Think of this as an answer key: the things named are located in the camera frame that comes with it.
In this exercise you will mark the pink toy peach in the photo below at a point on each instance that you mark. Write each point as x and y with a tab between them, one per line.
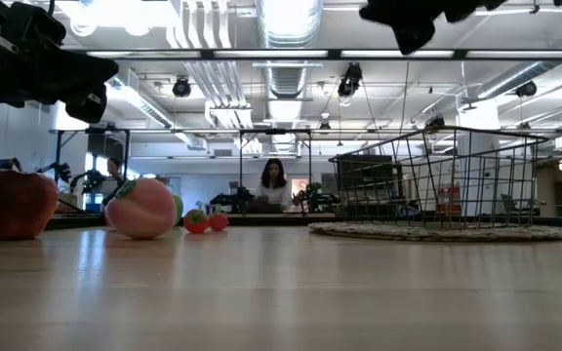
142	212

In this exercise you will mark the neighbour station robot arm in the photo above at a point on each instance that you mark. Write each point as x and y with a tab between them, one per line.
232	200
91	180
60	171
315	197

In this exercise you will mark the black beam with light strips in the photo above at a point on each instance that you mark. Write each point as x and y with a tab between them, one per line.
334	54

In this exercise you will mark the silver ventilation duct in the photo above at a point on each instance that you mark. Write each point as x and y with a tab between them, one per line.
288	24

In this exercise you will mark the black ceiling spotlight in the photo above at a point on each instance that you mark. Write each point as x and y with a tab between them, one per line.
434	121
526	89
349	80
181	88

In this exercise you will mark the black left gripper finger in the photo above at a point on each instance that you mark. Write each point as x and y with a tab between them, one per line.
81	70
88	105

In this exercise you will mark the dark cabinet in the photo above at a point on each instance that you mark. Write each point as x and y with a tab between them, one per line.
364	170

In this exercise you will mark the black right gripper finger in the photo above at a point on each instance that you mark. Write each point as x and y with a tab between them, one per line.
388	12
413	36

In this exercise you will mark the green toy apple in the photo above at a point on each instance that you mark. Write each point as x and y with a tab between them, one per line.
179	209

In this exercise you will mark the red toy apple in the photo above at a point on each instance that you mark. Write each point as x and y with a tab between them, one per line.
17	205

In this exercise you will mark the person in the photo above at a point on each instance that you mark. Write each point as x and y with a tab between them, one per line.
273	190
114	168

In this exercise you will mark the small red toy strawberry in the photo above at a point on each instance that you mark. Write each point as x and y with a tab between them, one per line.
218	223
196	223

